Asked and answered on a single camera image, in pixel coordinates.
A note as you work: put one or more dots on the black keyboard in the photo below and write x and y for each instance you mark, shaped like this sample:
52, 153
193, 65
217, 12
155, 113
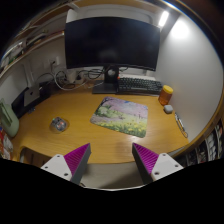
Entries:
128, 85

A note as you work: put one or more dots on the black monitor stand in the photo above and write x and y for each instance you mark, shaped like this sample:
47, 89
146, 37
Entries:
109, 84

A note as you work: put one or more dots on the colourful snack packet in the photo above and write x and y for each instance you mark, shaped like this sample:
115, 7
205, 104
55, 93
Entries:
6, 146

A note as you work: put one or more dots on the transparent computer mouse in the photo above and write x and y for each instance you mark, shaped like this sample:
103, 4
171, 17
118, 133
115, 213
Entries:
58, 124

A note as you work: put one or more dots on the floral landscape mouse pad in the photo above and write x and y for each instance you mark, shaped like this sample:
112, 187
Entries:
121, 116

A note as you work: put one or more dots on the black laptop stand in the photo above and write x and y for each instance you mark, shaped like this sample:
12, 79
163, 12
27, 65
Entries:
18, 104

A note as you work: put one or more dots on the silver laptop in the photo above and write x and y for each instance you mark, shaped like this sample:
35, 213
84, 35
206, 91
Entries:
31, 95

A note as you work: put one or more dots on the silver pen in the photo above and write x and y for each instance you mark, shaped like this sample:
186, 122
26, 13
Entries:
180, 125

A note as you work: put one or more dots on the green bag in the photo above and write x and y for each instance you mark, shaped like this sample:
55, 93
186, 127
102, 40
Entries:
8, 119

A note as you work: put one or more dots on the white power strip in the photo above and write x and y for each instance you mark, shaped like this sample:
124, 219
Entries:
74, 78

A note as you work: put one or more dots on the black computer monitor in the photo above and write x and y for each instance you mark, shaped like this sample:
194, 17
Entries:
102, 41

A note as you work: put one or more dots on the wooden wall shelf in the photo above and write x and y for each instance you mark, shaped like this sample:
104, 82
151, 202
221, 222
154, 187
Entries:
47, 25

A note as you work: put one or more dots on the white ceiling light bar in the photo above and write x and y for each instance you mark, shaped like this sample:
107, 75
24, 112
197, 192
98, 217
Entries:
163, 18

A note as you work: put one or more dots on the small white earbuds case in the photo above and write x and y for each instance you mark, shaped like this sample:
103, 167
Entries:
168, 109

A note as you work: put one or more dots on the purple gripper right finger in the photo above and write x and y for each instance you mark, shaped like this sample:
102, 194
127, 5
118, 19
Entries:
153, 166

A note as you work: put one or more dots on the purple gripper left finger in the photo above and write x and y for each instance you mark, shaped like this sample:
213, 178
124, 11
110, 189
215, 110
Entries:
71, 166

